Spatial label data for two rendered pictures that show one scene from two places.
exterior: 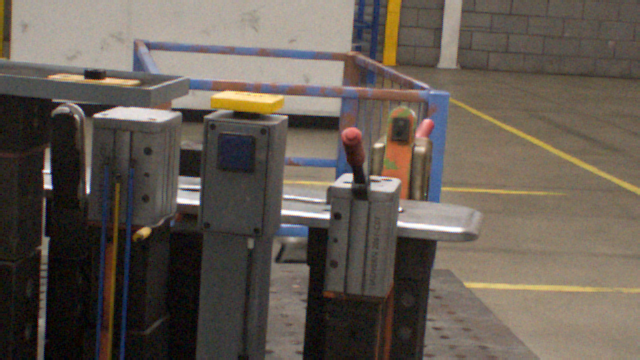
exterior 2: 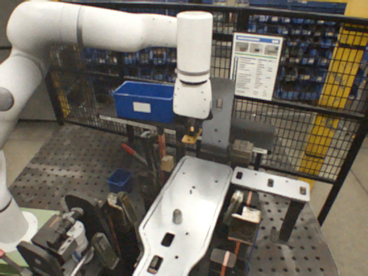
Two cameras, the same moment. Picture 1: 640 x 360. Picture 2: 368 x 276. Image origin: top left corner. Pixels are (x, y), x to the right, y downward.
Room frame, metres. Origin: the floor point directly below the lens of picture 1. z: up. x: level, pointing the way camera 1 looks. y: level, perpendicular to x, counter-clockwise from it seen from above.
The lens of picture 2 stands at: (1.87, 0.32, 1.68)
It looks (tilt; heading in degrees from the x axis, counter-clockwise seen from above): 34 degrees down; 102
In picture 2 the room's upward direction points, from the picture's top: straight up
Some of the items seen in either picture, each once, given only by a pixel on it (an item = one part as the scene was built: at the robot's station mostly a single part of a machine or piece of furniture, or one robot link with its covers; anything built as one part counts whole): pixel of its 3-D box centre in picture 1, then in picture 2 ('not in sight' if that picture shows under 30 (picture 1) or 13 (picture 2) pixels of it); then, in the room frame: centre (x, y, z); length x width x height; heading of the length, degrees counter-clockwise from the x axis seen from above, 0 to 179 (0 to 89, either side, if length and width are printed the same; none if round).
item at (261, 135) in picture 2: not in sight; (183, 121); (1.64, 1.42, 1.02); 0.90 x 0.22 x 0.03; 170
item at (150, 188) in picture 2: not in sight; (152, 203); (1.61, 0.98, 0.88); 0.07 x 0.06 x 0.35; 170
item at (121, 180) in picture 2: not in sight; (121, 183); (1.36, 1.19, 0.74); 0.11 x 0.10 x 0.09; 80
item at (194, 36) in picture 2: not in sight; (194, 40); (1.77, 0.96, 1.53); 0.09 x 0.08 x 0.13; 110
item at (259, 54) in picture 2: not in sight; (253, 67); (1.96, 1.48, 1.30); 0.23 x 0.02 x 0.31; 170
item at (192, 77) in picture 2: not in sight; (192, 72); (1.77, 0.96, 1.44); 0.09 x 0.08 x 0.03; 171
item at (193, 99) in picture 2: not in sight; (192, 94); (1.77, 0.96, 1.38); 0.10 x 0.07 x 0.11; 171
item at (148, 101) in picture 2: not in sight; (148, 100); (1.45, 1.45, 1.10); 0.30 x 0.17 x 0.13; 177
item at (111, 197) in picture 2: not in sight; (123, 234); (1.55, 0.81, 0.88); 0.11 x 0.09 x 0.37; 170
